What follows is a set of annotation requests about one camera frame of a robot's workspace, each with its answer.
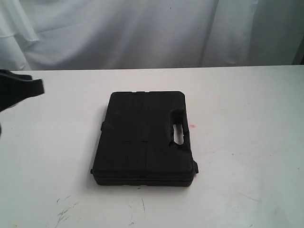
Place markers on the white backdrop curtain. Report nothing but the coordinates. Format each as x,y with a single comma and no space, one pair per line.
125,34

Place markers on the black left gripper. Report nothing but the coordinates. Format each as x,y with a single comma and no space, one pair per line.
15,88

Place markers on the black plastic tool case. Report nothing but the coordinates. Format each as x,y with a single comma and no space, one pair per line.
145,140

